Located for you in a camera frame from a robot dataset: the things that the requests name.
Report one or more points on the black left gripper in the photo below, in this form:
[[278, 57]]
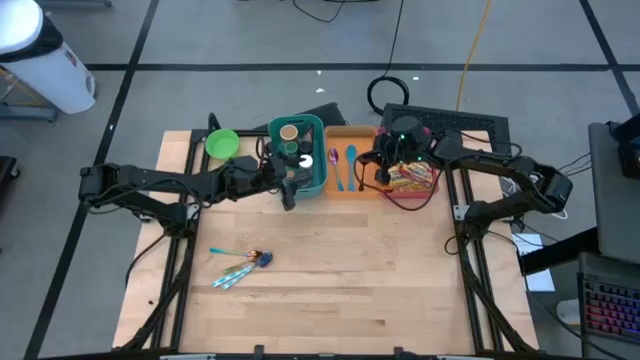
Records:
[[272, 182]]

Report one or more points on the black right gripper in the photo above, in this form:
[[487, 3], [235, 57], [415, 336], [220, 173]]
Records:
[[407, 145]]

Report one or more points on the small brown lid spice jar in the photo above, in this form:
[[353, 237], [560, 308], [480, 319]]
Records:
[[290, 174]]

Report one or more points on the dark lid spice jar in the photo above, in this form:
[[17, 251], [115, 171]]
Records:
[[304, 181]]

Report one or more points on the green lid spice jar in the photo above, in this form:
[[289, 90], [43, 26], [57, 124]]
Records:
[[291, 148]]

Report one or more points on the bagel sesame seasoning jar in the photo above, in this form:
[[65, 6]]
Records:
[[305, 161]]

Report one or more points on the red yellow ramen noodle packet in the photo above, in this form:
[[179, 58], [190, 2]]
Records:
[[412, 175]]

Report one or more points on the purple label spice bottle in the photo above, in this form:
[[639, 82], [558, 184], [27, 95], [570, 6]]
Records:
[[306, 145]]

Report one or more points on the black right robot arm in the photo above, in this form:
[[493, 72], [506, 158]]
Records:
[[500, 165]]

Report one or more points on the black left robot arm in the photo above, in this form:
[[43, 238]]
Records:
[[150, 180]]

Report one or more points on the orange plastic bin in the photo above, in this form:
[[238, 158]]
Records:
[[367, 145]]

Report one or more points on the pink plastic bin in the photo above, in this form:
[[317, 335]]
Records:
[[400, 195]]

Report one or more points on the teal plastic bin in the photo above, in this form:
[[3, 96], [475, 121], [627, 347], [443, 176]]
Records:
[[319, 130]]

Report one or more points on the green plastic bowl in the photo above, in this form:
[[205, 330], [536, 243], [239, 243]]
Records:
[[222, 144]]

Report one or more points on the white paper sheet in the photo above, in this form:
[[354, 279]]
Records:
[[540, 280], [525, 245]]

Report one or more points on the grey desk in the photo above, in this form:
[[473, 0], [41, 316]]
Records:
[[612, 200]]

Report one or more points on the white computer mouse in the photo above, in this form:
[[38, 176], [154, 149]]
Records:
[[568, 311]]

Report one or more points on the grey metal stand base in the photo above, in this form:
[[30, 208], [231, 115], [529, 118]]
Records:
[[30, 115]]

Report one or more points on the black desk device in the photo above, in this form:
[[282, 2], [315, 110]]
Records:
[[627, 150]]

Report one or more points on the white trash can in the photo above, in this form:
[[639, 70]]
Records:
[[40, 60]]

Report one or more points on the black chair base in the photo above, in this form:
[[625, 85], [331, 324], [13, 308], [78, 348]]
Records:
[[7, 172]]

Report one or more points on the backlit black keyboard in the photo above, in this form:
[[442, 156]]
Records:
[[610, 310]]

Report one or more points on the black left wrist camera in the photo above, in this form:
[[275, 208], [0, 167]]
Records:
[[246, 166]]

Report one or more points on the black metal rig frame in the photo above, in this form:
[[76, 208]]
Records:
[[469, 250], [186, 247]]

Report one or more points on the black table edge bracket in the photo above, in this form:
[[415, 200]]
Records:
[[258, 351], [398, 353]]

